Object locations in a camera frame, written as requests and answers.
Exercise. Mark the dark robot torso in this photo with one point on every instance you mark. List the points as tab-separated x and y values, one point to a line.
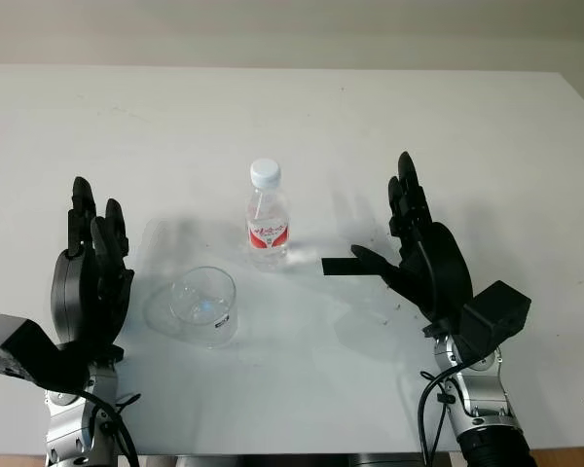
311	461

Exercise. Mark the black tape strip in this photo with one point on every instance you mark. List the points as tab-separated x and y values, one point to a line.
338	267

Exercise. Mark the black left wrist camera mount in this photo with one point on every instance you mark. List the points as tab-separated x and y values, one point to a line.
24	350

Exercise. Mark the clear plastic water bottle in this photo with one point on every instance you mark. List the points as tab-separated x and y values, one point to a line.
267	233

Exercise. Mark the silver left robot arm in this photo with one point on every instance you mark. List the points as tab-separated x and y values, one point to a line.
75	423

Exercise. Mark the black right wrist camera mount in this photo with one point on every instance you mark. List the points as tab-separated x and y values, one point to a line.
496	311

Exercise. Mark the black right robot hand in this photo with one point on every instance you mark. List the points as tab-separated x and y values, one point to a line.
443	262

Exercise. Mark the clear glass cup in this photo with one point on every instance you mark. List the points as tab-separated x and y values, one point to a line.
194	306

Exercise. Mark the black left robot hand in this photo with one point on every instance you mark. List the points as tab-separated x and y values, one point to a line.
75	287

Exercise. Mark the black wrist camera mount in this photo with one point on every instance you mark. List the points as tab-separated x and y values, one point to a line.
496	311
24	350

